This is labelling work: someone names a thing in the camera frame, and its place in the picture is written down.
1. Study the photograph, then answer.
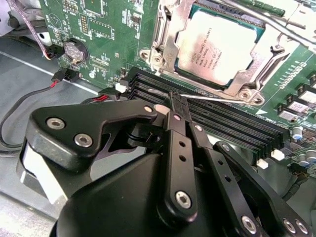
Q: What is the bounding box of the thin metal locking lever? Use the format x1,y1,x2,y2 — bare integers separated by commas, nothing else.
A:
265,14,316,54
178,93,245,104

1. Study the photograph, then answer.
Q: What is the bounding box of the metal socket cover frame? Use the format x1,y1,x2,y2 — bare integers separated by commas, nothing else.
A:
150,0,291,98

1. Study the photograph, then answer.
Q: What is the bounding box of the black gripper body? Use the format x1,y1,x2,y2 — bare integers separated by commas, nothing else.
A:
55,153,239,237

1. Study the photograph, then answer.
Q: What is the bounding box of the silver CPU chip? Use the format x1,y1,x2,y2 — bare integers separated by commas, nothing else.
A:
174,3,266,87

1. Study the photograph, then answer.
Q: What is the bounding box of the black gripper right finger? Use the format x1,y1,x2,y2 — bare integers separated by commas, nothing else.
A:
177,95,311,237

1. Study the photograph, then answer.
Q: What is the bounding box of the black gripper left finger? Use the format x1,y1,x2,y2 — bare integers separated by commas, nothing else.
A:
23,91,199,222

